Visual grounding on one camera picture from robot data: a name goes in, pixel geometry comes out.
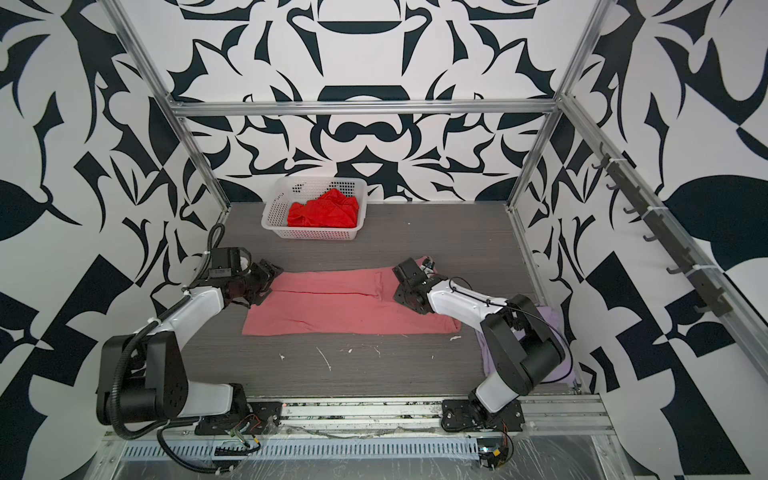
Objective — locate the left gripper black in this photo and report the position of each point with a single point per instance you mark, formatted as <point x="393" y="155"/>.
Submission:
<point x="266" y="271"/>

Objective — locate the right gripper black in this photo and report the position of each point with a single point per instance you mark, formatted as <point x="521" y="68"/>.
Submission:
<point x="399" y="296"/>

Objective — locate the pink t shirt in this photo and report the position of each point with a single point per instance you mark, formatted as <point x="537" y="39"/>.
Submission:
<point x="340" y="302"/>

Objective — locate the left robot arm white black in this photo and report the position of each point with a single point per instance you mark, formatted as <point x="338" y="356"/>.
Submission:
<point x="142" y="375"/>

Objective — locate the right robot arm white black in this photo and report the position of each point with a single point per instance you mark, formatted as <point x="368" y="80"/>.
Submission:
<point x="524" y="348"/>

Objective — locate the white plastic basket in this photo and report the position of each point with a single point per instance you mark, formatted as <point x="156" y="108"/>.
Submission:
<point x="300" y="190"/>

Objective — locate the red t shirt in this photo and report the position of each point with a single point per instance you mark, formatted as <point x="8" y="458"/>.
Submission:
<point x="333" y="209"/>

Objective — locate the small green circuit board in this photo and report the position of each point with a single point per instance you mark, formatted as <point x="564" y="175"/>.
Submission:
<point x="494" y="456"/>

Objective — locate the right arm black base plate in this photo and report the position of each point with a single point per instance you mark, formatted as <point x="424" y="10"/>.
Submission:
<point x="464" y="415"/>

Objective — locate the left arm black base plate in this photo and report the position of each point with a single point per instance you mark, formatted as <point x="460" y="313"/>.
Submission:
<point x="257" y="418"/>

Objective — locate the white slotted cable duct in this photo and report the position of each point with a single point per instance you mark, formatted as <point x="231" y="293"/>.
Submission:
<point x="335" y="449"/>

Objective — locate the black wall hook rack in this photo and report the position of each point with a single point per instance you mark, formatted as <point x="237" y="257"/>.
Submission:
<point x="666" y="230"/>

